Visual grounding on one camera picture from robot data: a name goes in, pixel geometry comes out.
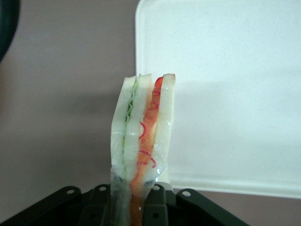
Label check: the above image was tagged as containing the cream rectangular plastic tray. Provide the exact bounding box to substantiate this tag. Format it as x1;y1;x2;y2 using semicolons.
135;0;301;200

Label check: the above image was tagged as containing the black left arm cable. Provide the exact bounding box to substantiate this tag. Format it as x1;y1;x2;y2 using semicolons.
0;0;21;63

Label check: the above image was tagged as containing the plastic triangle sandwich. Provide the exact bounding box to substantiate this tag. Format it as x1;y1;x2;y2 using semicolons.
110;73;176;226

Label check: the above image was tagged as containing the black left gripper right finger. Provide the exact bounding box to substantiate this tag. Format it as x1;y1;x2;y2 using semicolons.
143;183;250;226

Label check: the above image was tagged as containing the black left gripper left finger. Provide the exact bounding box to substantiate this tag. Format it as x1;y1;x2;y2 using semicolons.
0;184;111;226

